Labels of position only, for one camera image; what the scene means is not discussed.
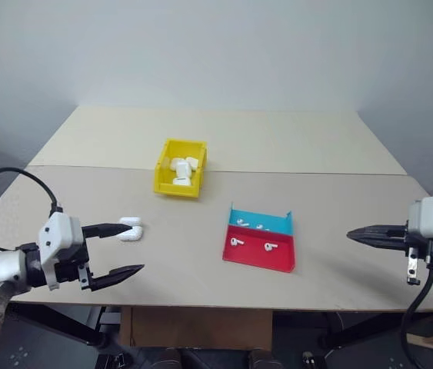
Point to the yellow plastic bin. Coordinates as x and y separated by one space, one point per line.
164 184

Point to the blue plastic tray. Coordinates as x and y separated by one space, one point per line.
277 227

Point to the dark rounded shape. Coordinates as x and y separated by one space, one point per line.
197 359

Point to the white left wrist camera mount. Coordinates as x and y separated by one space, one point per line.
60 230

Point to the brown cardboard box under table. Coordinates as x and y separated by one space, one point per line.
200 326

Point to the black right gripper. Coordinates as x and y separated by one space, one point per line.
416 246

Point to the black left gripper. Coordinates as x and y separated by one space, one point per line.
83 265

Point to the red plastic tray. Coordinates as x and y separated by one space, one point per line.
262 261

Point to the black table leg brace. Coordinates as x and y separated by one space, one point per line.
62 326

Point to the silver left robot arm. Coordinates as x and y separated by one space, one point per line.
0 265

